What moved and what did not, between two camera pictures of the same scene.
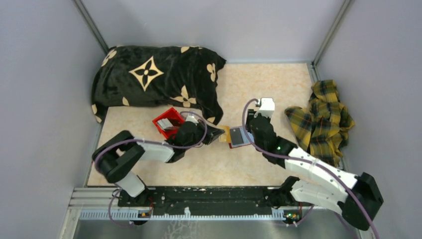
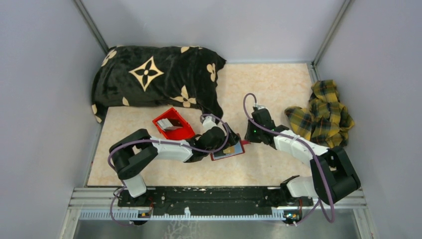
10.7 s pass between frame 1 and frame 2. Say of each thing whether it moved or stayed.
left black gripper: moved
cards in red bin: stayed
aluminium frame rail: stayed
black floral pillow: stayed
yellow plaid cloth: stayed
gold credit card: moved
